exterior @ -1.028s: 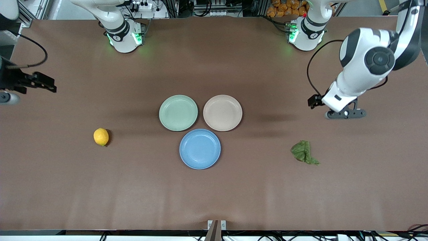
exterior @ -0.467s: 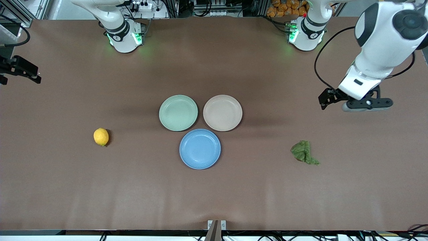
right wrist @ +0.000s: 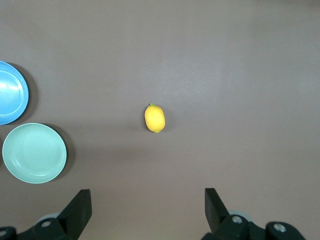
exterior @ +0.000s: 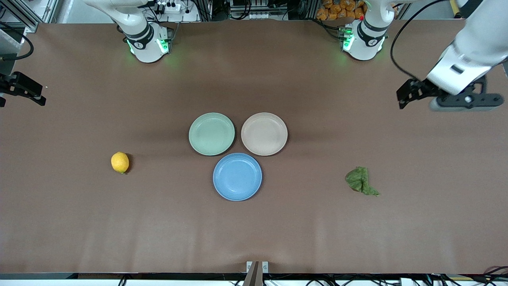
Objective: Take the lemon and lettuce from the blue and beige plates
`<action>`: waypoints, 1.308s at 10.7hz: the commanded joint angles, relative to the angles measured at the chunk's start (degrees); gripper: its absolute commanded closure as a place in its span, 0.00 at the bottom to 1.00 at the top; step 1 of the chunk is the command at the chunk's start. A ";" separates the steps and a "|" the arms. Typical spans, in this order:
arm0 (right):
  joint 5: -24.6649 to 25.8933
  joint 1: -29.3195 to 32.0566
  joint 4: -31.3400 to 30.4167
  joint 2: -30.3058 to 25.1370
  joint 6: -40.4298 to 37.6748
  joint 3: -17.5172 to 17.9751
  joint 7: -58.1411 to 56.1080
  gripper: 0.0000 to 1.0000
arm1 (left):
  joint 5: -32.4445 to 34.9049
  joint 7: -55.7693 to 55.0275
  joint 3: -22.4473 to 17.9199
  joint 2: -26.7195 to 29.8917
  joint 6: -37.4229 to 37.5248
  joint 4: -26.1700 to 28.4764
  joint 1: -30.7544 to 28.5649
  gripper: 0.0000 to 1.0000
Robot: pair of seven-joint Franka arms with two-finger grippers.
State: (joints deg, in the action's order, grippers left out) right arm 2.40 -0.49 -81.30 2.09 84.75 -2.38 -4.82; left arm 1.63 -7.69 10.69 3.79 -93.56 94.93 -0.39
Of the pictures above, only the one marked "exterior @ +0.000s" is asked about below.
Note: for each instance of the green lettuce leaf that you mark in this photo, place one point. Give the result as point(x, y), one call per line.
point(357, 178)

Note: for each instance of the yellow lemon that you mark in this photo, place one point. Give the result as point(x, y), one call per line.
point(120, 162)

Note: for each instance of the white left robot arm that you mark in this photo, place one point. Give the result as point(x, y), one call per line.
point(482, 28)

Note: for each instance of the bag of oranges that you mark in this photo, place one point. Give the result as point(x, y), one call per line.
point(337, 10)

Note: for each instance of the beige plate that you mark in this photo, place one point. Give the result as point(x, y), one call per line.
point(264, 134)

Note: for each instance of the white power strip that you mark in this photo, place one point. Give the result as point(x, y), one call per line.
point(170, 7)

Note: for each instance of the metal equipment rack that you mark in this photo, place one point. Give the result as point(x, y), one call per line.
point(258, 8)

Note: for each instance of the green plate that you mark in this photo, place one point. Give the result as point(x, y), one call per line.
point(211, 134)

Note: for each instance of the blue plate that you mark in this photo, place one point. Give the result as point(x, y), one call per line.
point(237, 177)

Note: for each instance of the aluminium frame profile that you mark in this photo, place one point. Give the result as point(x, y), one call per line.
point(24, 18)

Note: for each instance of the small white bracket plate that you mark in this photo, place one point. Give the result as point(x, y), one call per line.
point(265, 267)
point(249, 267)

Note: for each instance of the grey camera mounting bar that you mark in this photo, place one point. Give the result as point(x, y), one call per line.
point(254, 276)

